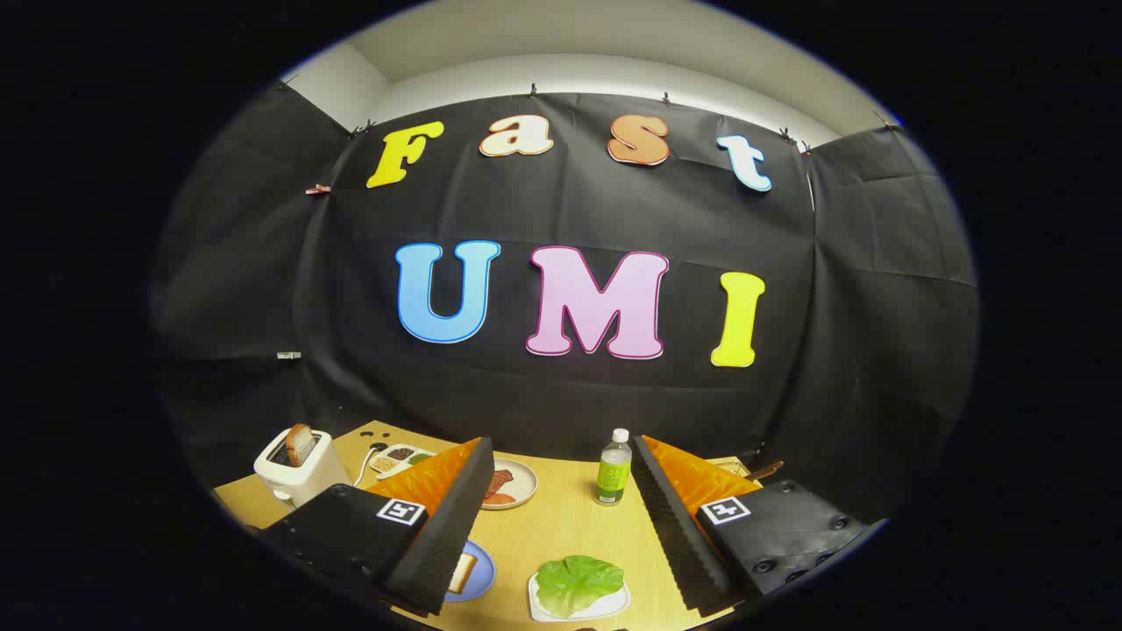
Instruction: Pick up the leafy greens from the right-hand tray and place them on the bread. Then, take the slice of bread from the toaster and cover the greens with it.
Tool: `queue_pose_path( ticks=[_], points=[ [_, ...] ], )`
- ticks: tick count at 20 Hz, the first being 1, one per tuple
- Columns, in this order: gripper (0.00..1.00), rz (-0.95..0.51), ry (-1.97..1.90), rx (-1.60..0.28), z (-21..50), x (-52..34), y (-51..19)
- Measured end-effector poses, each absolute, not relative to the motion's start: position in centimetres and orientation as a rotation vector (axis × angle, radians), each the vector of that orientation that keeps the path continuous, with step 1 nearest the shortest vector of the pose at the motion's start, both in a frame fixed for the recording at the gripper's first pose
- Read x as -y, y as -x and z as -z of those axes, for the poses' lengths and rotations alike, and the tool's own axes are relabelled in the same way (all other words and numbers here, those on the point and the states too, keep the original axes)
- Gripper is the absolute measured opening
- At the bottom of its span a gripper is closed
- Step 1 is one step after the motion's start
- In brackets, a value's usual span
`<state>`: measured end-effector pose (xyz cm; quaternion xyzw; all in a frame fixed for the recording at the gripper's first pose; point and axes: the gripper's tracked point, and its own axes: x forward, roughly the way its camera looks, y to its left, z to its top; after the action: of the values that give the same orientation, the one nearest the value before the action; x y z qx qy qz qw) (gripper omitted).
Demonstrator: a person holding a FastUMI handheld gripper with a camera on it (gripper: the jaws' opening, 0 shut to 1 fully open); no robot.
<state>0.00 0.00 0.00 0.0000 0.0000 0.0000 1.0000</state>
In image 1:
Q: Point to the white toaster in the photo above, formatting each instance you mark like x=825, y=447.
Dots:
x=302, y=482

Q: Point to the thick brown-crust bread slice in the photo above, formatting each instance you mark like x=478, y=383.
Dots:
x=301, y=445

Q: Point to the white leaf-shaped plate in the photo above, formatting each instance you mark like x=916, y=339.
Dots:
x=614, y=605

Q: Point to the green label plastic bottle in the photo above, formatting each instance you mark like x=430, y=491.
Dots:
x=613, y=473

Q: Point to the white divided seed dish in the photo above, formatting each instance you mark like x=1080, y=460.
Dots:
x=399, y=456

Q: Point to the cream round plate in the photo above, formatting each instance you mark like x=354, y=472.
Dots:
x=523, y=480

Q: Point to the black backdrop cloth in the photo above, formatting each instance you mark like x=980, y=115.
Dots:
x=561, y=394

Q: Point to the blue round plate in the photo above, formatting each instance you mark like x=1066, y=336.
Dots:
x=484, y=574

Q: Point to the thin white bread slice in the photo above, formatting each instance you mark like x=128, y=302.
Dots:
x=461, y=574

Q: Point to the red tomato slice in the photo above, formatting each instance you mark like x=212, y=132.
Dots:
x=501, y=499

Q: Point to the brown meat patty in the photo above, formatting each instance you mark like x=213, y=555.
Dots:
x=500, y=482

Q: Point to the green lettuce leaf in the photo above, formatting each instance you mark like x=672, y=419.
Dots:
x=574, y=583

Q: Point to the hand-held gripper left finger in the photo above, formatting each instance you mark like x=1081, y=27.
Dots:
x=451, y=535

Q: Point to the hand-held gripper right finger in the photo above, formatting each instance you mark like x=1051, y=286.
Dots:
x=679, y=543

